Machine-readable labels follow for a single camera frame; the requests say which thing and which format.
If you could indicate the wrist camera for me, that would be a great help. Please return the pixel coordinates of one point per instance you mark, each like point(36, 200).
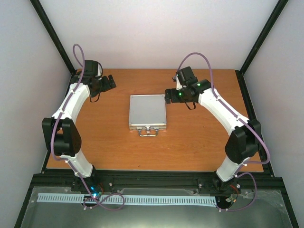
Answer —
point(178, 85)
point(99, 70)

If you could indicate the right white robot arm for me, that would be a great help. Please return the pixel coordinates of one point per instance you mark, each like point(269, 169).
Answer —
point(243, 133)

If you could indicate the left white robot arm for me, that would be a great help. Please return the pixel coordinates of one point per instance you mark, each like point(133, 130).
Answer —
point(60, 133)

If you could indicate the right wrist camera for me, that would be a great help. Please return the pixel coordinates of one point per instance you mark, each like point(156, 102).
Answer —
point(178, 85)

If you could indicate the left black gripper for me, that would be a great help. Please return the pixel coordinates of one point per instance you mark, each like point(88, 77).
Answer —
point(108, 87)

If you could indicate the light blue cable duct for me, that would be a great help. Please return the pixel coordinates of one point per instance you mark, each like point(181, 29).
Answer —
point(134, 200)

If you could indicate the aluminium poker case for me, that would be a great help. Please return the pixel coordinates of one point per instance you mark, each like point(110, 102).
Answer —
point(147, 114)

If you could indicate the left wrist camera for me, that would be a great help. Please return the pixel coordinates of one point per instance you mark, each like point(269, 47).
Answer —
point(99, 70)

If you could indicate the black aluminium frame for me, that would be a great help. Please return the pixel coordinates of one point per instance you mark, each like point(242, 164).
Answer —
point(169, 179)

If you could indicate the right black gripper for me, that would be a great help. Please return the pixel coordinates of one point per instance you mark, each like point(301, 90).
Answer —
point(174, 98)

